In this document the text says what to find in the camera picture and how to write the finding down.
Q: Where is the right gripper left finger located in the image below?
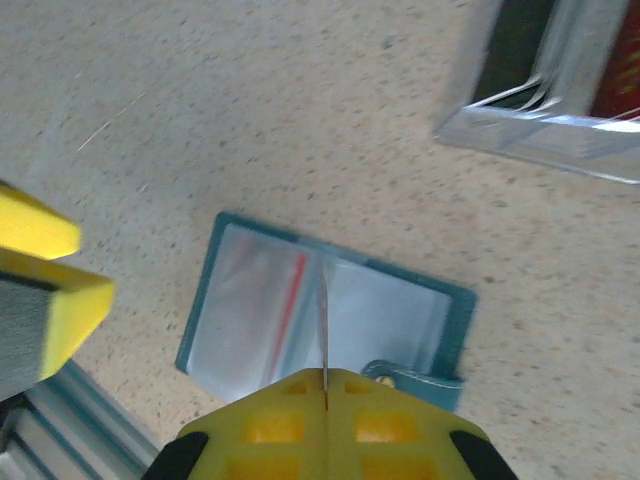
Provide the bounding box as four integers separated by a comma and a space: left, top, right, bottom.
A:
144, 368, 330, 480

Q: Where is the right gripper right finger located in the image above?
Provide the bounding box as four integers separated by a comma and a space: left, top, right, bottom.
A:
327, 368, 519, 480

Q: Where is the silver credit card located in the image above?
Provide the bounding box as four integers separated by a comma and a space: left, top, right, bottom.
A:
315, 263, 331, 407

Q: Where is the teal card holder wallet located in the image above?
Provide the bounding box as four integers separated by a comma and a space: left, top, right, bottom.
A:
174, 210, 477, 419

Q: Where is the red card stack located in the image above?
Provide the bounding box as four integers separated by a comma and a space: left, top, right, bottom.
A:
589, 0, 640, 119

